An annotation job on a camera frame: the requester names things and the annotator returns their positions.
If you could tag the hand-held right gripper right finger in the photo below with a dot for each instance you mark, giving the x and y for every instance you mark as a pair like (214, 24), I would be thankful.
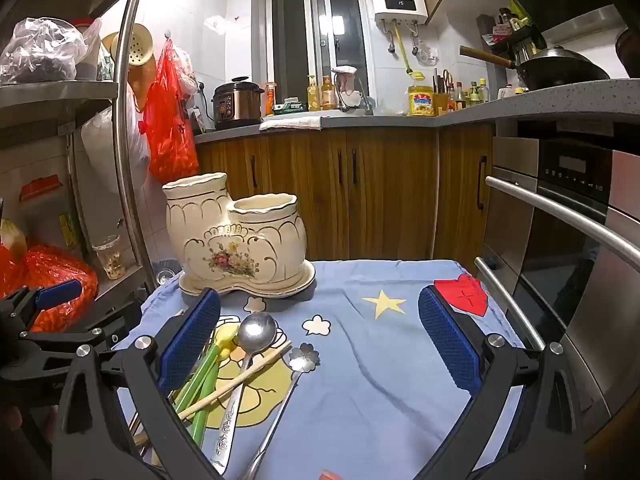
(447, 340)

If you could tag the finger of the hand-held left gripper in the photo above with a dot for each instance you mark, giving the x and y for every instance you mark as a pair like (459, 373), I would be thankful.
(60, 342)
(57, 294)

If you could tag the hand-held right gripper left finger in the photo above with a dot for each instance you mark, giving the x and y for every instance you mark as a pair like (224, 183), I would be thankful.
(192, 332)

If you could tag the yellow green plastic spoon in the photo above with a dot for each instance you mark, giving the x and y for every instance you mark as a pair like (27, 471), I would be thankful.
(227, 340)

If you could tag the green chopstick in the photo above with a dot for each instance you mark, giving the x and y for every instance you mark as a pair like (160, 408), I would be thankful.
(202, 382)
(200, 370)

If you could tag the large steel spoon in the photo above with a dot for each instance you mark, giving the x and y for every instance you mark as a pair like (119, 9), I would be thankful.
(256, 332)

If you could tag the wooden chopstick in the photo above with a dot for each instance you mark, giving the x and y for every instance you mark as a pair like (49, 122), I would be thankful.
(260, 364)

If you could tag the cream floral ceramic utensil holder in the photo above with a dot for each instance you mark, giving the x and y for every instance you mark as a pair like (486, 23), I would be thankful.
(235, 240)

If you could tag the flower-shaped small steel spoon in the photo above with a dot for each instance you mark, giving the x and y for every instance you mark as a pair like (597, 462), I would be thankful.
(300, 357)

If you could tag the crumpled red plastic bag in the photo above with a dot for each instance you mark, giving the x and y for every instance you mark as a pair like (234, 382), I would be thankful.
(60, 280)

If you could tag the glass cup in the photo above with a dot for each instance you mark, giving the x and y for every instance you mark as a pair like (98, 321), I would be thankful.
(109, 257)

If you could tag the plastic container with red cap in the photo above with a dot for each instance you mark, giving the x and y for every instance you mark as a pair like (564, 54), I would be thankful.
(42, 210)

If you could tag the blue printed cloth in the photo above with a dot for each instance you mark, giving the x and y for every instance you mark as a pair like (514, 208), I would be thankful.
(380, 395)

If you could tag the wooden lower cabinets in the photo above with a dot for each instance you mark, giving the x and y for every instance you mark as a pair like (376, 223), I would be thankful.
(390, 195)

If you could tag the hanging white plastic bag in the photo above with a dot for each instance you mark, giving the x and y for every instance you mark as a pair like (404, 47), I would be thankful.
(112, 145)

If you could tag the stainless steel oven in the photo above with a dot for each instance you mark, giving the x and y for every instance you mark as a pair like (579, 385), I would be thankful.
(575, 240)

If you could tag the stainless steel shelf rack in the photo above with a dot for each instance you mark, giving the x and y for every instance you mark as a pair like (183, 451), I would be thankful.
(125, 110)

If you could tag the hanging red plastic bag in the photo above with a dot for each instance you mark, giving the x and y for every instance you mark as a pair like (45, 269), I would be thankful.
(170, 120)

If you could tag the black steel rice cooker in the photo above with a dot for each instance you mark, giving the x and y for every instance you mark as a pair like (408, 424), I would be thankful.
(235, 105)

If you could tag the white towel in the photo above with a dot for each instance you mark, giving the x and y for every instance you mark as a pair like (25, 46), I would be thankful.
(290, 122)

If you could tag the grey kitchen countertop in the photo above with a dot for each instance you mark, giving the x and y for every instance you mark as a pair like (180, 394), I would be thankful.
(500, 107)

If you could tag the yellow oil container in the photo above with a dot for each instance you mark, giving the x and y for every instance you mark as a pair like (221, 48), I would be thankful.
(421, 101)

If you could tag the knife block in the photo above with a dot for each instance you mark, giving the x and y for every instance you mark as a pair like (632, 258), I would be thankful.
(440, 97)

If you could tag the clear plastic bag dark contents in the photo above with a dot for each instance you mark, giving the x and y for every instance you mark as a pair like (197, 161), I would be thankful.
(40, 50)

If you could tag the small orange bottle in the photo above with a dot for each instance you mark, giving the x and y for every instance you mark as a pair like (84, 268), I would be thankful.
(270, 100)

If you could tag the row of sauce bottles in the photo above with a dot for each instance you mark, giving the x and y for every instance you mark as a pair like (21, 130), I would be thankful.
(467, 95)

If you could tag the green packet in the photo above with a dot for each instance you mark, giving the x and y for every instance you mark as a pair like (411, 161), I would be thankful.
(290, 106)

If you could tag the white plastic bottle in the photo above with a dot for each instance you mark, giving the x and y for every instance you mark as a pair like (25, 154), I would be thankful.
(505, 92)

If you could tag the yellow strainer ladle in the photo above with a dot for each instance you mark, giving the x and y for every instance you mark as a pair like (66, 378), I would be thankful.
(135, 47)

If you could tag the yellow dish soap bottle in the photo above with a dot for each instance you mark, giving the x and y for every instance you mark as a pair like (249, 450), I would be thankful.
(313, 95)

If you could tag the orange liquid bottle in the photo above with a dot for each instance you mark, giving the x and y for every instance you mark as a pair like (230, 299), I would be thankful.
(328, 95)

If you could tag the sliding window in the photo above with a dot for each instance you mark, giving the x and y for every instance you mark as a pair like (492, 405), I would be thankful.
(320, 35)

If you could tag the brown clay pot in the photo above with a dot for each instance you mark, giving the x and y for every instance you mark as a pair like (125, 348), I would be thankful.
(629, 50)

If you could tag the wall spice rack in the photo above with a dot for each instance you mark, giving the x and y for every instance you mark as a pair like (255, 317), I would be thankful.
(510, 35)

